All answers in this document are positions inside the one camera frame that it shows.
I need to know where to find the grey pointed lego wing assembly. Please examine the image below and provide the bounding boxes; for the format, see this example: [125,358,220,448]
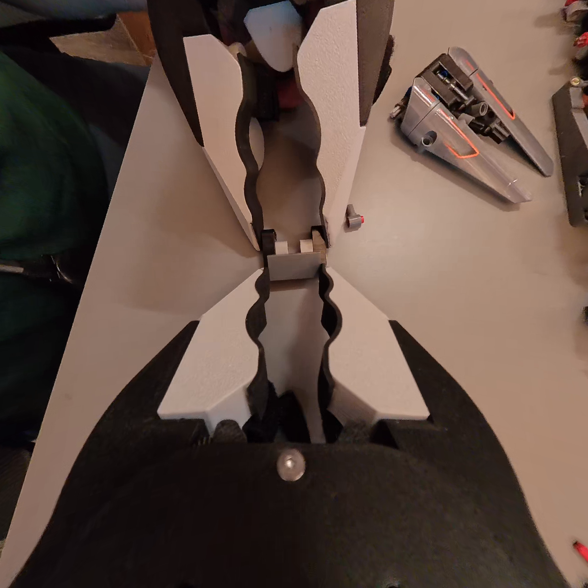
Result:
[390,46,554,203]

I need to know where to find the small yellow-axle lego assembly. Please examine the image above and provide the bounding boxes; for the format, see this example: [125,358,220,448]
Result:
[261,225,329,267]

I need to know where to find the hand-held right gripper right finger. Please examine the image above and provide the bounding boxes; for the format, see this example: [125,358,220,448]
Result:
[318,266,432,422]

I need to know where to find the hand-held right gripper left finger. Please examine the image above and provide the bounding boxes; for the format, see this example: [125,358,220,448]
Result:
[156,269,269,435]

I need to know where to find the grey plate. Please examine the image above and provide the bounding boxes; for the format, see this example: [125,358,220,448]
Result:
[266,252,322,282]

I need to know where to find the partly built lego model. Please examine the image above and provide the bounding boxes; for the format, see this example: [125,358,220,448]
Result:
[551,0,588,228]

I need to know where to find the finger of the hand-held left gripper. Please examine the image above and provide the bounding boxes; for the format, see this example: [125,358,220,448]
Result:
[293,0,367,249]
[183,33,265,252]

